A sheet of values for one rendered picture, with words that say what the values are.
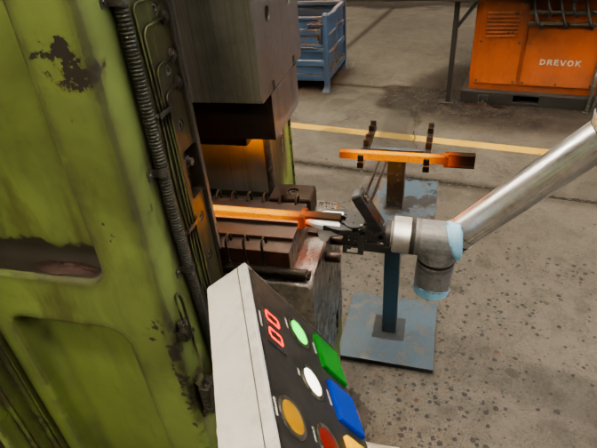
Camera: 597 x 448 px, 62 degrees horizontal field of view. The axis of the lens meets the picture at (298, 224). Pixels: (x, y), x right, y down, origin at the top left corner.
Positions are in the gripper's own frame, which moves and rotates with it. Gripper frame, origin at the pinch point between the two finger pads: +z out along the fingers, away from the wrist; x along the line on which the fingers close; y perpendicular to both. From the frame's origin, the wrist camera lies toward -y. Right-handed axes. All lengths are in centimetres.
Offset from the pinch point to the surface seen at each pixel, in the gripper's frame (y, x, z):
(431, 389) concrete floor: 98, 31, -41
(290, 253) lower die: 3.3, -11.3, 2.8
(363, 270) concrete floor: 100, 99, -5
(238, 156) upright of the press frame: -2.9, 22.6, 27.1
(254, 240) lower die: 2.7, -8.7, 12.5
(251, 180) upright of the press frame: 4.9, 22.6, 23.7
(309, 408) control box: -12, -61, -13
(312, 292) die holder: 10.5, -15.6, -3.5
